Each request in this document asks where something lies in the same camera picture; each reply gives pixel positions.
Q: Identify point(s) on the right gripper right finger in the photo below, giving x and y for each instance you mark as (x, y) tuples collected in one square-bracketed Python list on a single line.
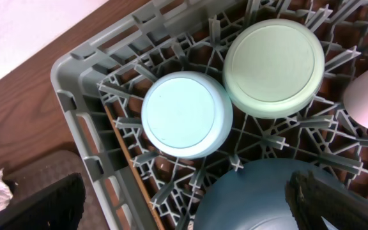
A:
[(314, 203)]

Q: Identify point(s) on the mint green bowl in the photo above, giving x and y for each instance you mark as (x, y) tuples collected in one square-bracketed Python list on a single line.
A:
[(274, 68)]

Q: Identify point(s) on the wooden chopstick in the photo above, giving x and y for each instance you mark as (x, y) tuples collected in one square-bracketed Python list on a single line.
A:
[(133, 169)]

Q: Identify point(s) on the grey dishwasher rack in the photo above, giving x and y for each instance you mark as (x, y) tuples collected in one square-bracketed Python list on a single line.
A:
[(118, 66)]

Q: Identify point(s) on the brown serving tray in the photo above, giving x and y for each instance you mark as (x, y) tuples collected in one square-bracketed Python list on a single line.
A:
[(47, 170)]

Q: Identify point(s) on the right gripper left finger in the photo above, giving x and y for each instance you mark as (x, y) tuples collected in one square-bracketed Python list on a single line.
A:
[(58, 206)]

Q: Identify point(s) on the light blue bowl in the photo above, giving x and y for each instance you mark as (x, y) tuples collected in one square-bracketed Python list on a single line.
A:
[(187, 114)]

